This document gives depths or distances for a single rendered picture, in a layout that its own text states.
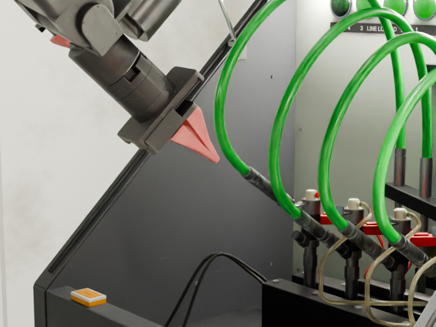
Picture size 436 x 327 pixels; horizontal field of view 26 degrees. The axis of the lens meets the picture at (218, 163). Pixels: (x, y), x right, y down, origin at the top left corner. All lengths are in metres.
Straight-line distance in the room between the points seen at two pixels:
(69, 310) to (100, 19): 0.62
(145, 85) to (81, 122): 2.21
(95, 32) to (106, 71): 0.06
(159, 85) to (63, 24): 0.14
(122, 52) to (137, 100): 0.05
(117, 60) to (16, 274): 2.26
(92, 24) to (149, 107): 0.13
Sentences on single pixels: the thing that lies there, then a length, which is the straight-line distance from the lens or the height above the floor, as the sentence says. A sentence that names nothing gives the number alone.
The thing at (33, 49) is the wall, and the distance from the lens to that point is 3.11.
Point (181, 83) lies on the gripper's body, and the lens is 1.01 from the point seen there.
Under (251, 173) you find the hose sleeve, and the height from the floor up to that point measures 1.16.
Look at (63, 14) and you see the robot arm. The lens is 0.90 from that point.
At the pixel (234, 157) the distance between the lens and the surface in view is 1.24.
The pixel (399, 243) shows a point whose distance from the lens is 1.13.
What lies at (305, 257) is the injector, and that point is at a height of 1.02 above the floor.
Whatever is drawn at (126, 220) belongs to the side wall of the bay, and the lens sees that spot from 1.54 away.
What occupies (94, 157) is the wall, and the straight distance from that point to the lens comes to 3.24.
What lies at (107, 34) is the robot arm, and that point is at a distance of 0.94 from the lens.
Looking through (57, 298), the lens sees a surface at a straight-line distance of 1.46.
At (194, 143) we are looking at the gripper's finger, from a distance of 1.02.
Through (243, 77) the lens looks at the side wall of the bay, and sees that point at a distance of 1.67.
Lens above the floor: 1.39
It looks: 10 degrees down
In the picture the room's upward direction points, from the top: straight up
